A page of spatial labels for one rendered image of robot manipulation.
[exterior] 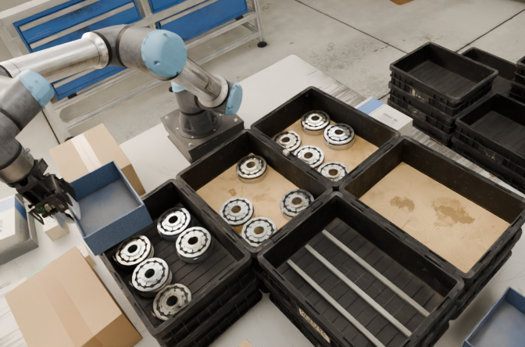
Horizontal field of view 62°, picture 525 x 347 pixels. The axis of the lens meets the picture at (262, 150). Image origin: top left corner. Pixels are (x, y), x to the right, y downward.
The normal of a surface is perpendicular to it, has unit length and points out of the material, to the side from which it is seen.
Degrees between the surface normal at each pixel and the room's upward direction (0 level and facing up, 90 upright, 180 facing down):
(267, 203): 0
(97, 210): 2
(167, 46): 87
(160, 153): 0
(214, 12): 90
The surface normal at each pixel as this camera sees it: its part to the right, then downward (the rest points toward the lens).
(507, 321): -0.14, -0.71
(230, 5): 0.56, 0.51
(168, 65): 0.84, 0.21
